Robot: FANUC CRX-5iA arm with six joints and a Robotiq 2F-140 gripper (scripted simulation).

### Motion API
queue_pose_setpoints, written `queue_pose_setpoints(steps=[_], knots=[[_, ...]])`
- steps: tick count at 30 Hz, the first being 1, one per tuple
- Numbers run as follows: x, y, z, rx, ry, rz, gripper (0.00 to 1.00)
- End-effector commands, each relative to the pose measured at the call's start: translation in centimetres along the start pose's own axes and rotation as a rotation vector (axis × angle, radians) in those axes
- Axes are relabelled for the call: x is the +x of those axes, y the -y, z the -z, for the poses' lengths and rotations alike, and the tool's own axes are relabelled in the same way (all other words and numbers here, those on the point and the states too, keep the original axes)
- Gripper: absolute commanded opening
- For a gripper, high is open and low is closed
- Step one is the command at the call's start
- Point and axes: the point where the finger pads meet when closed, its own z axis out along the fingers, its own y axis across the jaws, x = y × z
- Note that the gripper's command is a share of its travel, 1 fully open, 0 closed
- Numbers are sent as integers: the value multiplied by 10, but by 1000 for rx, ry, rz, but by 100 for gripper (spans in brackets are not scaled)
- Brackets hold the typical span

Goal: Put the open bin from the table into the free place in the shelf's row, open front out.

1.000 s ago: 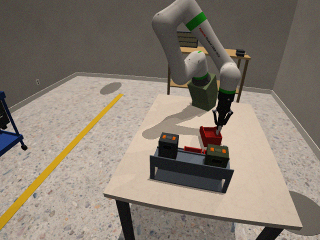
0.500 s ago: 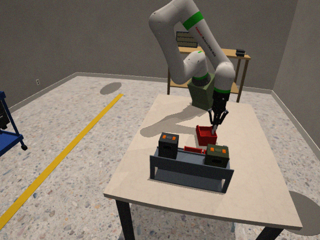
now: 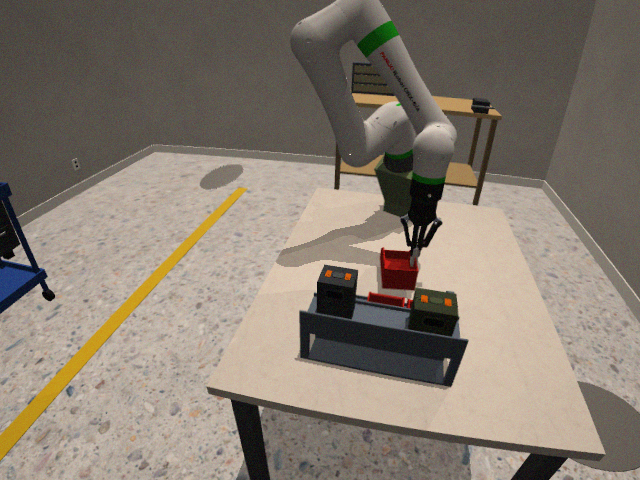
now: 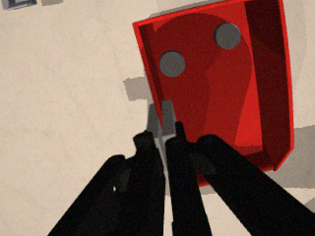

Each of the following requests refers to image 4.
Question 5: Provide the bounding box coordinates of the red bin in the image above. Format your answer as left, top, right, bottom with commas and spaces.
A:
132, 0, 294, 172

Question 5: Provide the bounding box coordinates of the grey steel disc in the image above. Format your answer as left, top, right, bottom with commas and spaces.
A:
214, 23, 241, 49
159, 50, 185, 77

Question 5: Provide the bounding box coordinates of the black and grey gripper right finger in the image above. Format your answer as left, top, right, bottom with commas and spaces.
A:
161, 99, 315, 236

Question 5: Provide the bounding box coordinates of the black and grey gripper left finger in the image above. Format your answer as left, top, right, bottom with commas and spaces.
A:
47, 103, 167, 236

